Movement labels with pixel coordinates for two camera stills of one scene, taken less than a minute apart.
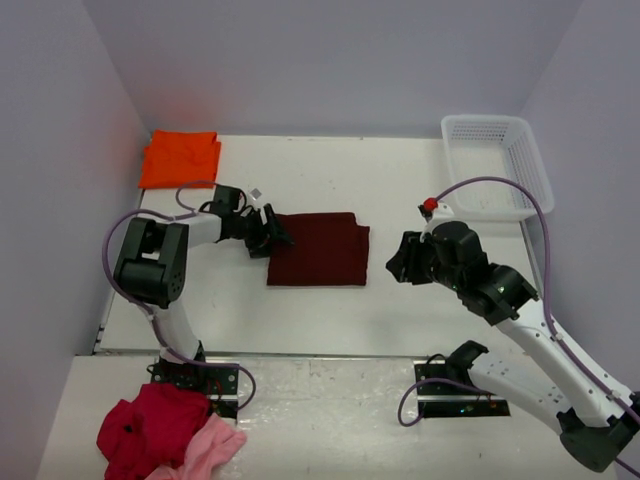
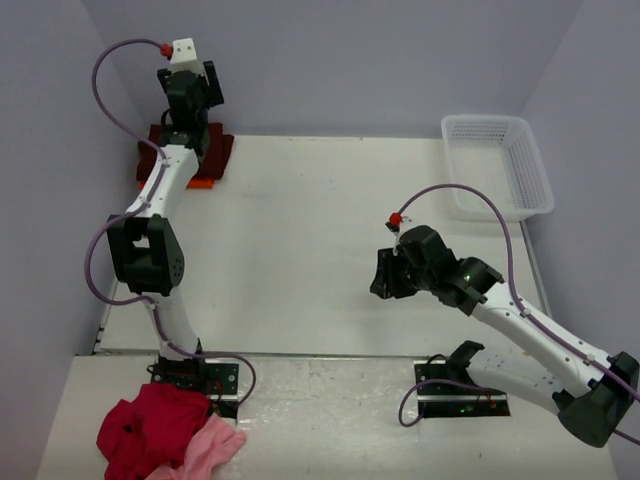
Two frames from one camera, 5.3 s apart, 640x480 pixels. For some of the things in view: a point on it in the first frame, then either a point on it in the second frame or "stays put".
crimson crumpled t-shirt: [143, 438] stays put
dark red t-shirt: [330, 249] -> [213, 165]
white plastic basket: [494, 146] stays put
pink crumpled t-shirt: [211, 449] stays put
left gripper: [263, 231] -> [214, 82]
